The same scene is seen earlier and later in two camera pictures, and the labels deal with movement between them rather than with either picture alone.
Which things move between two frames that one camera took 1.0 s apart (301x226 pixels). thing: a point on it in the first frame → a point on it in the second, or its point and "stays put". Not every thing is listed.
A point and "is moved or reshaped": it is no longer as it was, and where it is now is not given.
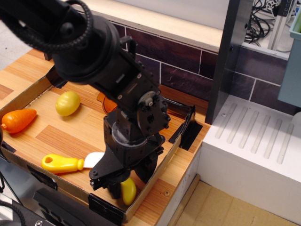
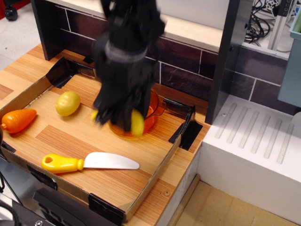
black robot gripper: x=128 y=149 → x=126 y=60
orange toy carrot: x=15 y=121 stays put
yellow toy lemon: x=67 y=103 stays put
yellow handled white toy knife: x=53 y=164 stays put
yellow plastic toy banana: x=129 y=190 is moved or reshaped
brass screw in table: x=167 y=193 stays put
